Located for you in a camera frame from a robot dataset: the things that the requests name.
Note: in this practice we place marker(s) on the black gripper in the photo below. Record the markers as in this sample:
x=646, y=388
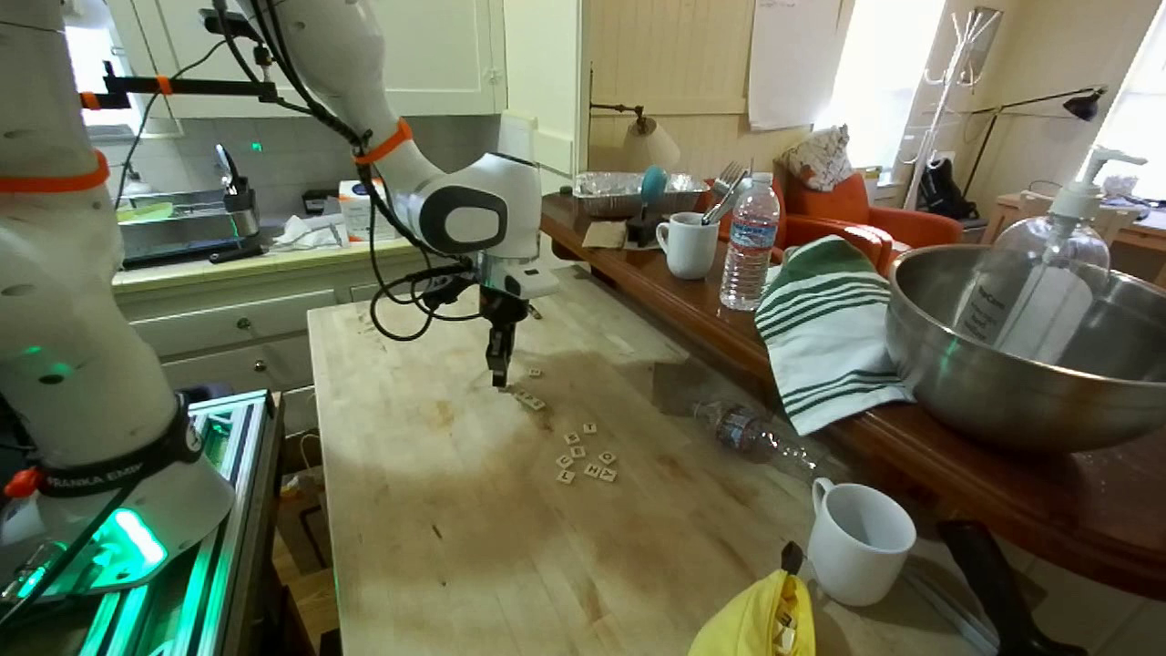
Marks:
x=506, y=305

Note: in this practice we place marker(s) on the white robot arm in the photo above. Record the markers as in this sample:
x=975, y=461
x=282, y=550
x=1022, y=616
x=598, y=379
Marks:
x=117, y=480

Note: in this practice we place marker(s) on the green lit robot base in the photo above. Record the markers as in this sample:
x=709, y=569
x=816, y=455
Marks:
x=159, y=567

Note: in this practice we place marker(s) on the white tile letter W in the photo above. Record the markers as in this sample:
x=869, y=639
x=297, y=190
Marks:
x=570, y=435

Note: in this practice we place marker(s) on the white tile letter H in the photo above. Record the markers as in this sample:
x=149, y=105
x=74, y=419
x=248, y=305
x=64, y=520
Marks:
x=593, y=467

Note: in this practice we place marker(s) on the dark wooden side counter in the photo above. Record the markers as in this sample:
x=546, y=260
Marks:
x=1090, y=511

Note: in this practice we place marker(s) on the white mug with spoon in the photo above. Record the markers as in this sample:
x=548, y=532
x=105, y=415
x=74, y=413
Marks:
x=688, y=240

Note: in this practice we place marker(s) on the clear plastic bottle lying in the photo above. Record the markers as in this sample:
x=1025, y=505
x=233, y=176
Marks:
x=755, y=435

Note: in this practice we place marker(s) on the white kitchen cabinet drawers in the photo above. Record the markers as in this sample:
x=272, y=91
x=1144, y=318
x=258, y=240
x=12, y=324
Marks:
x=241, y=324

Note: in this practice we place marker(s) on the upright clear water bottle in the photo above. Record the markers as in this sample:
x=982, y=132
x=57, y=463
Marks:
x=752, y=239

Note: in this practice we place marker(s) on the green striped white towel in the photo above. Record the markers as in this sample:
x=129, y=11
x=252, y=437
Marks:
x=824, y=331

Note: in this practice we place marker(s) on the orange armchair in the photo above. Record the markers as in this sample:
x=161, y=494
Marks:
x=881, y=235

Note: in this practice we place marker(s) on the yellow banana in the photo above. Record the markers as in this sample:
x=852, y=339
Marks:
x=771, y=616

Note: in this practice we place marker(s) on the white mug near bowl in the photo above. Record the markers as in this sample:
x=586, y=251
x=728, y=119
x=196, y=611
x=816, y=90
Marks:
x=859, y=543

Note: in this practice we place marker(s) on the white coat rack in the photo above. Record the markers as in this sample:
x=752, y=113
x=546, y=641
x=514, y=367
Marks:
x=971, y=26

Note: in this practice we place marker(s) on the clear pump soap bottle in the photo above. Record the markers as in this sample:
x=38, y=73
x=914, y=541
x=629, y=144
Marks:
x=1038, y=281

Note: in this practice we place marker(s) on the large steel mixing bowl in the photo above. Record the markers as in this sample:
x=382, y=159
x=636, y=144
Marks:
x=1104, y=382

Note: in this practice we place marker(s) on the black desk lamp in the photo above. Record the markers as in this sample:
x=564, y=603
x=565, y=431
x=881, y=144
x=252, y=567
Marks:
x=1080, y=103

